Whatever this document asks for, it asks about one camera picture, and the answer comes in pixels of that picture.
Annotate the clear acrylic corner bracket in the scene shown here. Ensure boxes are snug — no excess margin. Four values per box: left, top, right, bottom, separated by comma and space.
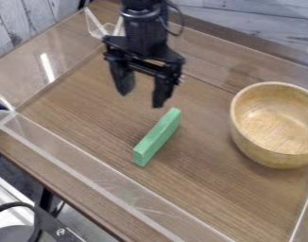
83, 8, 125, 40

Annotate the clear acrylic tray wall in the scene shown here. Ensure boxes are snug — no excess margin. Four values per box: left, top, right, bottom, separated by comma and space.
0, 13, 308, 242

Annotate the green rectangular block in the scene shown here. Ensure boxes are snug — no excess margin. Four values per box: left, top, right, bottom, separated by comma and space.
131, 108, 181, 167

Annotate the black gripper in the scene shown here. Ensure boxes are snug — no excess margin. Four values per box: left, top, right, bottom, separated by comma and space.
103, 36, 185, 108

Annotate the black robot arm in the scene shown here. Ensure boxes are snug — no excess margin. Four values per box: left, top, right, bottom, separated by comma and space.
103, 0, 185, 108

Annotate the brown wooden bowl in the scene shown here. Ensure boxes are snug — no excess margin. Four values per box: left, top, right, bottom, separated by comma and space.
229, 81, 308, 169

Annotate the black cable loop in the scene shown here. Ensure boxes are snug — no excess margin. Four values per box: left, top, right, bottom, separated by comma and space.
0, 201, 42, 242

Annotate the black table leg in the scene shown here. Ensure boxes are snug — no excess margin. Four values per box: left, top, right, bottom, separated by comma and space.
38, 188, 53, 212

